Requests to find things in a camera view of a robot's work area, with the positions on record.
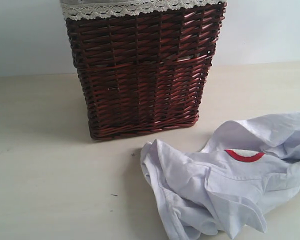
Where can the dark brown wicker basket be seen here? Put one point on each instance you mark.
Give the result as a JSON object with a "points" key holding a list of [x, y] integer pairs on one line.
{"points": [[146, 73]]}

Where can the cream lace basket liner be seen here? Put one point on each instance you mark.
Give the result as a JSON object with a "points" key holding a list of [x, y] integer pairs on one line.
{"points": [[93, 9]]}

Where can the white t-shirt with red print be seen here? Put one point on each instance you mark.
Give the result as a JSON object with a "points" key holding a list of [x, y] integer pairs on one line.
{"points": [[246, 169]]}

